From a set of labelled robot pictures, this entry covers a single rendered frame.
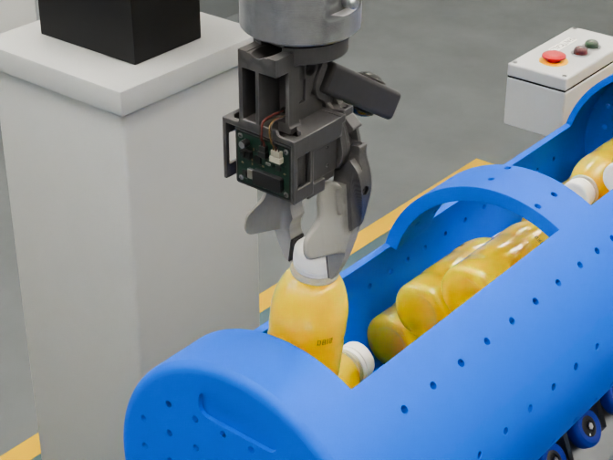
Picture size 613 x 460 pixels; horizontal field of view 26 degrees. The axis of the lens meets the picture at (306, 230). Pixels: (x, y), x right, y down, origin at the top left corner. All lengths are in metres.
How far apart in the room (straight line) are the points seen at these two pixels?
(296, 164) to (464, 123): 3.52
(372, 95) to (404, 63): 3.90
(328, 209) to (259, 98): 0.12
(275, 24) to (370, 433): 0.34
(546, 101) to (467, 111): 2.56
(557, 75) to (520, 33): 3.30
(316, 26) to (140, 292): 1.21
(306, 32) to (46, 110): 1.18
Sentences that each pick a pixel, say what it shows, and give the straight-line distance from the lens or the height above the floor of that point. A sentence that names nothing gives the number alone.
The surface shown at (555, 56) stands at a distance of 2.04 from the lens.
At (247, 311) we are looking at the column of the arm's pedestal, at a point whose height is 0.59.
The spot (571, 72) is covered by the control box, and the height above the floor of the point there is 1.10.
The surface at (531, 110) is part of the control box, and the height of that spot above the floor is 1.03.
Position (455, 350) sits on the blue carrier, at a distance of 1.16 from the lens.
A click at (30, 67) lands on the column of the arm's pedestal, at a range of 2.07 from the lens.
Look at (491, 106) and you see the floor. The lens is 4.62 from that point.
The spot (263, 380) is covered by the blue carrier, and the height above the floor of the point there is 1.23.
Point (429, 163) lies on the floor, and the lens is 4.19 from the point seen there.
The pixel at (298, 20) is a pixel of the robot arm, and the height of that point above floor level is 1.53.
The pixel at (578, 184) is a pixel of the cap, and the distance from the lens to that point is 1.64.
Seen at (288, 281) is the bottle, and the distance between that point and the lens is 1.10.
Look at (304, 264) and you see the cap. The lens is 1.08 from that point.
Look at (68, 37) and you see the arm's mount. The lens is 2.11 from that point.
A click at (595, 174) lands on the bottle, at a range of 1.66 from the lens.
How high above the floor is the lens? 1.85
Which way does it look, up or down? 29 degrees down
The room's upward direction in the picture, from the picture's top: straight up
